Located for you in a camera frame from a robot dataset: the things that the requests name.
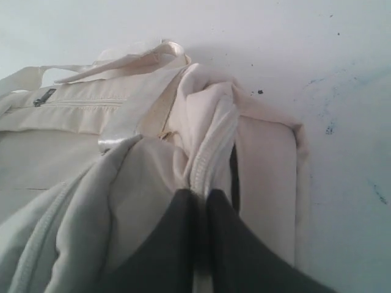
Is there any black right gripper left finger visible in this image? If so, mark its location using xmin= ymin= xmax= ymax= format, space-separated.
xmin=88 ymin=189 xmax=198 ymax=293

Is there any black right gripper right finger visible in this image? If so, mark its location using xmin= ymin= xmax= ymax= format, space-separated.
xmin=206 ymin=189 xmax=332 ymax=293

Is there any cream fabric duffel bag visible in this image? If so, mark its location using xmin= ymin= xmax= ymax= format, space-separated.
xmin=1 ymin=41 xmax=310 ymax=292

